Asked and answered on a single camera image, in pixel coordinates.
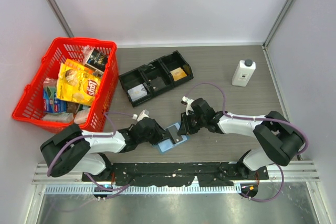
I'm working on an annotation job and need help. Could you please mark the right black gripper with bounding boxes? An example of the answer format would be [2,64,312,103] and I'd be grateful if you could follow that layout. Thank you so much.
[178,111,206,135]

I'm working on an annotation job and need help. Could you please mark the blue leather card holder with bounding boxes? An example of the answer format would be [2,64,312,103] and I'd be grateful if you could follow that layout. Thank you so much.
[153,122,189,153]

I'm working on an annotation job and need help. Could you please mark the grey VIP card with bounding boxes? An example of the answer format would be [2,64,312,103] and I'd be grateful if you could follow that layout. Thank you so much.
[167,125,183,144]

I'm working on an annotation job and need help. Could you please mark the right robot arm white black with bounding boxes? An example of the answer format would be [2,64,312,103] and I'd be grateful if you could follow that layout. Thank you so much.
[178,97,308,179]

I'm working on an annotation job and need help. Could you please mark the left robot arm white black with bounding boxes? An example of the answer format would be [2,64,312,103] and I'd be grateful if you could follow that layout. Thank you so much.
[40,116,172,181]

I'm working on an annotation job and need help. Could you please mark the white card in tray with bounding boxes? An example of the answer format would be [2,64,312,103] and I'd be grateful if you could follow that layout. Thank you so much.
[128,84,148,102]

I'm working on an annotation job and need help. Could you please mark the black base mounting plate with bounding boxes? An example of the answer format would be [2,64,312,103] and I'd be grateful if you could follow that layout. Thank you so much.
[93,162,269,187]

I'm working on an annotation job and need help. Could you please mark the black three-compartment organizer tray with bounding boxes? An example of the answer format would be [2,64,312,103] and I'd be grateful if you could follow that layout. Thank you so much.
[119,50,194,107]

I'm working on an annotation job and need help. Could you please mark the white bottle grey cap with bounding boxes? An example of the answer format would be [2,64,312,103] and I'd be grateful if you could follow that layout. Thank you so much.
[232,59,256,87]

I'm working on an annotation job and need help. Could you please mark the yellow Lays chips bag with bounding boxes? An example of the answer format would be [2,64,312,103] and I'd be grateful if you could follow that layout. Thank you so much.
[56,59,101,106]

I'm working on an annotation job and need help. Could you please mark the black snack box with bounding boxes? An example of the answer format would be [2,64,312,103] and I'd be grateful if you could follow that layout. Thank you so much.
[83,48,108,75]

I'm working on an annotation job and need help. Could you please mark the blue packaged item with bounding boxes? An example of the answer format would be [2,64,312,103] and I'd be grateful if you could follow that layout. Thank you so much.
[43,86,67,114]

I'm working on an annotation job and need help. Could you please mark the red plastic shopping basket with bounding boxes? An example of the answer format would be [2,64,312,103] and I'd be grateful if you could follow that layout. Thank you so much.
[12,37,119,133]

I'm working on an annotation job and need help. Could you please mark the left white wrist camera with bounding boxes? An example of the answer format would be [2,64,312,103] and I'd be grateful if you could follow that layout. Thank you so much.
[132,110,149,122]

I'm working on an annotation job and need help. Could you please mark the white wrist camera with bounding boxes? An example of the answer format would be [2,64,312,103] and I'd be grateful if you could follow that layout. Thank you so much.
[132,110,149,122]
[181,96,194,115]

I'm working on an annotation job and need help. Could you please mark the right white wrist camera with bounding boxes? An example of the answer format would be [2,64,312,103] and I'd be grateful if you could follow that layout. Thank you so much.
[181,96,194,115]

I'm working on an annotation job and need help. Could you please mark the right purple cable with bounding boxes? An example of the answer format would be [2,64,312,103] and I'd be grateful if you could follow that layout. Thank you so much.
[185,82,309,204]

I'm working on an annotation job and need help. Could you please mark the aluminium rail frame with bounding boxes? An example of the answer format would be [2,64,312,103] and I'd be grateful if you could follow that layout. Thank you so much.
[32,161,320,198]

